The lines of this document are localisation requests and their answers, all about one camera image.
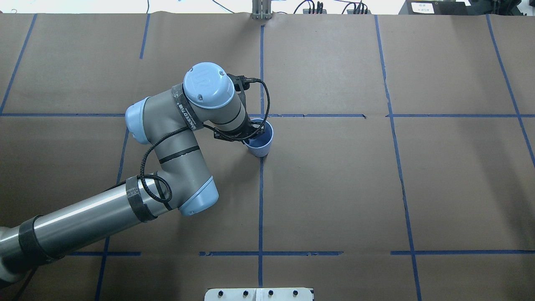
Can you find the white mounting post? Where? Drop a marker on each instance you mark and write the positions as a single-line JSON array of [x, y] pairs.
[[260, 294]]

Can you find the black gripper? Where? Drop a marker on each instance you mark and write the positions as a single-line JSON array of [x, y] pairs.
[[249, 128]]

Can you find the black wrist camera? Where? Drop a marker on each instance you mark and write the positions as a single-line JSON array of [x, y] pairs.
[[241, 83]]

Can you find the blue cup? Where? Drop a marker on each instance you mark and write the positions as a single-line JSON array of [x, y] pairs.
[[260, 145]]

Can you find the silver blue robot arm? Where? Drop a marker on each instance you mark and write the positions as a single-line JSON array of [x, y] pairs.
[[173, 173]]

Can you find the black box with label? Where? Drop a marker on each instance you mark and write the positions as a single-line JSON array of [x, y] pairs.
[[433, 7]]

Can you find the aluminium frame post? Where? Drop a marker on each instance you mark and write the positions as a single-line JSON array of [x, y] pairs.
[[261, 10]]

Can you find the brown paper table cover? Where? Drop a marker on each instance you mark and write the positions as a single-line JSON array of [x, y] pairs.
[[400, 169]]

